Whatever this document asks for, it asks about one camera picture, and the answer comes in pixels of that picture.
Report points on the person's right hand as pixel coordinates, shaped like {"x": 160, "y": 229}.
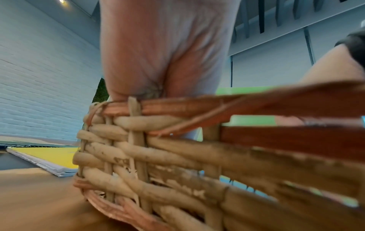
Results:
{"x": 333, "y": 67}

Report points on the person's left hand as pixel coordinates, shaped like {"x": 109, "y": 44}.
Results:
{"x": 171, "y": 45}

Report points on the woven wicker basket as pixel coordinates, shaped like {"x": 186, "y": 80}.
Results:
{"x": 199, "y": 169}

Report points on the yellow notebook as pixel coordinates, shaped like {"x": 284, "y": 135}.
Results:
{"x": 51, "y": 155}

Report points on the small ceiling spotlight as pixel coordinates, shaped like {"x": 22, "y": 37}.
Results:
{"x": 62, "y": 1}

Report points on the wooden table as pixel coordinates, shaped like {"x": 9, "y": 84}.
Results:
{"x": 42, "y": 203}

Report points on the green foliage wall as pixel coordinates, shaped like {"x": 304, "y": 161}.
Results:
{"x": 101, "y": 92}

